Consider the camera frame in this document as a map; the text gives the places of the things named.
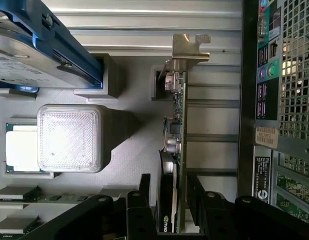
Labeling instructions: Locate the silver CPU chip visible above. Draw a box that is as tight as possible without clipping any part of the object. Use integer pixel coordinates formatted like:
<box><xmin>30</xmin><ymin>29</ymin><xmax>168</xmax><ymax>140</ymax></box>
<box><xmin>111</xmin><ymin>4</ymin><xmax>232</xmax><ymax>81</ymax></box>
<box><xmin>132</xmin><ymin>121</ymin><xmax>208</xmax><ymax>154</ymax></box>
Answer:
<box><xmin>5</xmin><ymin>122</ymin><xmax>49</xmax><ymax>174</ymax></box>

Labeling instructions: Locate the black open PC case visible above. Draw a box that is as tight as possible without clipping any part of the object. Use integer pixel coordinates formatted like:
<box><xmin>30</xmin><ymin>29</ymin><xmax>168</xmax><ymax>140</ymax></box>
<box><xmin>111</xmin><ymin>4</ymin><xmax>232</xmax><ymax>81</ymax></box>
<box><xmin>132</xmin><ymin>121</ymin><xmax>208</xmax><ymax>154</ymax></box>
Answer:
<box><xmin>236</xmin><ymin>0</ymin><xmax>309</xmax><ymax>221</ymax></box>

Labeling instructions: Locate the hard disk in blue caddy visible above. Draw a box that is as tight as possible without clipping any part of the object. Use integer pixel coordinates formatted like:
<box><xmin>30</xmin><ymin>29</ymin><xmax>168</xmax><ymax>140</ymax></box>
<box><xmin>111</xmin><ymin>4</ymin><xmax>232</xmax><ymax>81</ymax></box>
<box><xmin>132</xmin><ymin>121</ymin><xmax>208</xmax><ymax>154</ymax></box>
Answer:
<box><xmin>0</xmin><ymin>0</ymin><xmax>104</xmax><ymax>93</ymax></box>

